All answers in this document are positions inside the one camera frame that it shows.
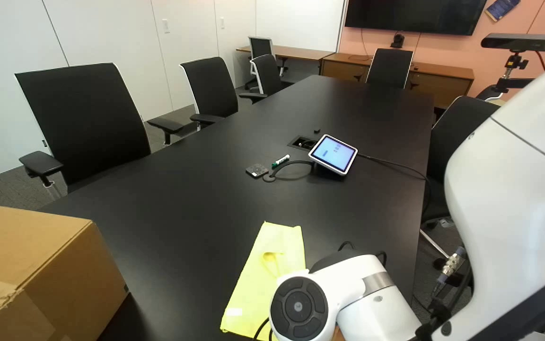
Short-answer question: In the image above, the yellow cloth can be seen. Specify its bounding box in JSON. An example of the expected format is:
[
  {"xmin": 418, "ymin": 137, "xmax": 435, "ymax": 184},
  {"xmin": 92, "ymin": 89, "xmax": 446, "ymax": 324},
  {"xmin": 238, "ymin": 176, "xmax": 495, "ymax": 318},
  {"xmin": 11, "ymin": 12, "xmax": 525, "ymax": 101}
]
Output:
[{"xmin": 219, "ymin": 222, "xmax": 306, "ymax": 341}]

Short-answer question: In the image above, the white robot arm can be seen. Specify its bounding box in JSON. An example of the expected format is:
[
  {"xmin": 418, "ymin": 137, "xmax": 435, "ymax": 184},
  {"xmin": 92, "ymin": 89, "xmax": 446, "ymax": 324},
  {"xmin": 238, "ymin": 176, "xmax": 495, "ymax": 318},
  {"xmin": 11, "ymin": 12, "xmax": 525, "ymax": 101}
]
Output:
[{"xmin": 268, "ymin": 74, "xmax": 545, "ymax": 341}]

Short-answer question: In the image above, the green white marker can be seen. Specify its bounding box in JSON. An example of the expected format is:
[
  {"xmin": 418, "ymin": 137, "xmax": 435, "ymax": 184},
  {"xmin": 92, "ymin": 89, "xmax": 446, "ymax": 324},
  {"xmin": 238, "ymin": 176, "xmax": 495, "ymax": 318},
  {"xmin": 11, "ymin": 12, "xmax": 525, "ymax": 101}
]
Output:
[{"xmin": 272, "ymin": 154, "xmax": 291, "ymax": 169}]

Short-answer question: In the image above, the small black phone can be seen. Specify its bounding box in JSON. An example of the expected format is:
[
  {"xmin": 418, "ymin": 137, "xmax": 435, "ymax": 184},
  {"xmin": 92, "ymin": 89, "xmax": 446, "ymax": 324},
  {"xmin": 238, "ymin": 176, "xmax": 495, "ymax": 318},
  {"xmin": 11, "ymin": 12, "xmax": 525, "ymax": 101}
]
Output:
[{"xmin": 245, "ymin": 163, "xmax": 270, "ymax": 178}]

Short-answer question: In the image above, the tablet on stand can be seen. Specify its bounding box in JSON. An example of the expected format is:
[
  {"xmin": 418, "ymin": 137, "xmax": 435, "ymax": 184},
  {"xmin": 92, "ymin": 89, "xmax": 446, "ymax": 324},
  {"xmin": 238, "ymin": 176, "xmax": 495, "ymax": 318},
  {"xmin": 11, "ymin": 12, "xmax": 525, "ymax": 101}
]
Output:
[{"xmin": 308, "ymin": 135, "xmax": 359, "ymax": 176}]

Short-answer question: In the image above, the office chair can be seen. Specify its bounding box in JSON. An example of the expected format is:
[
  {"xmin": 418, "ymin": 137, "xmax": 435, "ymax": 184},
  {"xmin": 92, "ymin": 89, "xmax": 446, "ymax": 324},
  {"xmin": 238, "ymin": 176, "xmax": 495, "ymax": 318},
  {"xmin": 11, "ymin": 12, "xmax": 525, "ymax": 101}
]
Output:
[
  {"xmin": 247, "ymin": 36, "xmax": 287, "ymax": 76},
  {"xmin": 238, "ymin": 55, "xmax": 289, "ymax": 103}
]

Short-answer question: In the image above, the far left office chair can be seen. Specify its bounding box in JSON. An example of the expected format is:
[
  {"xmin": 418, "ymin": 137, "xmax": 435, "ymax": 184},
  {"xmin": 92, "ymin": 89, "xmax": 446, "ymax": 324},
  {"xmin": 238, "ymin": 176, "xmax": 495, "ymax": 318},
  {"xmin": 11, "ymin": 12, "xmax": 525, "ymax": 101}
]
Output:
[{"xmin": 247, "ymin": 36, "xmax": 287, "ymax": 76}]

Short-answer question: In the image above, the far end black chair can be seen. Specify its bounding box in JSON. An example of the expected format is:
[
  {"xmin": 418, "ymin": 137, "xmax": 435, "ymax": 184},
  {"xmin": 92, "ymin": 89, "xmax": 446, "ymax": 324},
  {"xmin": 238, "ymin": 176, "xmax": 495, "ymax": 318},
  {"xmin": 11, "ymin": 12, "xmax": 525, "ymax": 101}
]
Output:
[{"xmin": 365, "ymin": 49, "xmax": 412, "ymax": 89}]

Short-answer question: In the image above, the wooden sideboard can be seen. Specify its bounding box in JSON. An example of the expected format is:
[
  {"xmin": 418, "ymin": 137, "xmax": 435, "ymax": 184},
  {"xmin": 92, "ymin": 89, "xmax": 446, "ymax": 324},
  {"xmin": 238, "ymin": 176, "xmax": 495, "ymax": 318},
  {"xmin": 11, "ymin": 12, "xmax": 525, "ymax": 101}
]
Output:
[{"xmin": 319, "ymin": 51, "xmax": 476, "ymax": 110}]

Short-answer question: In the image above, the near left black chair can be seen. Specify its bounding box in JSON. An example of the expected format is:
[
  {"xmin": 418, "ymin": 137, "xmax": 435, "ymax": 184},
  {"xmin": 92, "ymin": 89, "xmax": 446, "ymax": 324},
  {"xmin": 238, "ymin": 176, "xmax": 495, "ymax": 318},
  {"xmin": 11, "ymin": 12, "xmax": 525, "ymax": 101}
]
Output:
[{"xmin": 16, "ymin": 63, "xmax": 151, "ymax": 190}]

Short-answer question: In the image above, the right white-framed chair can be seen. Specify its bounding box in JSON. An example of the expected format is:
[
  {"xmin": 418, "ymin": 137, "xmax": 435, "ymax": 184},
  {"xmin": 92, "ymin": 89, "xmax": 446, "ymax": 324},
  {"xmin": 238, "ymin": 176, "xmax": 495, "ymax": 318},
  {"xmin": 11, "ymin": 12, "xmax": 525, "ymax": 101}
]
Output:
[{"xmin": 421, "ymin": 95, "xmax": 497, "ymax": 228}]

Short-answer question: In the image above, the cardboard box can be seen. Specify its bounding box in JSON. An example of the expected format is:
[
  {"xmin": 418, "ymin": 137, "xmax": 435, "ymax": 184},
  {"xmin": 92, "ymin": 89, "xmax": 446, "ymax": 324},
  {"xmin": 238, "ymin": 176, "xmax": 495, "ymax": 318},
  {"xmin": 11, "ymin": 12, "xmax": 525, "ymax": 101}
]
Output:
[{"xmin": 0, "ymin": 207, "xmax": 126, "ymax": 341}]

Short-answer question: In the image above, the black cable on table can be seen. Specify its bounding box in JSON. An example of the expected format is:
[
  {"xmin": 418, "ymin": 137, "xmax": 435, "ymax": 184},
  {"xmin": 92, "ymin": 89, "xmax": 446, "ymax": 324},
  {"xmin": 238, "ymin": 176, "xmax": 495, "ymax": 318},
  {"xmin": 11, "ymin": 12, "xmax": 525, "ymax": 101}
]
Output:
[{"xmin": 262, "ymin": 152, "xmax": 427, "ymax": 186}]

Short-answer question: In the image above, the wall television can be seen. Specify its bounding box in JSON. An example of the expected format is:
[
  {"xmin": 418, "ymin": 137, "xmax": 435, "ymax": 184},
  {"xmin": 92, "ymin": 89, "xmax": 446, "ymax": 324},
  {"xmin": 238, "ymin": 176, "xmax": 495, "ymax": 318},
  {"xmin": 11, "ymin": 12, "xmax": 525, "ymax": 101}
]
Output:
[{"xmin": 344, "ymin": 0, "xmax": 486, "ymax": 36}]

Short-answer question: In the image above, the black camera on stand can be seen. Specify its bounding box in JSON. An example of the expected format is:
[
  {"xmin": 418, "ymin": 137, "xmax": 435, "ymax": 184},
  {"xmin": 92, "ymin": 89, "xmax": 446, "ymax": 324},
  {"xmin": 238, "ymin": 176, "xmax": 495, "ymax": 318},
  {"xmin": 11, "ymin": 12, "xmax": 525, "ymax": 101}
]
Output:
[{"xmin": 480, "ymin": 32, "xmax": 545, "ymax": 53}]

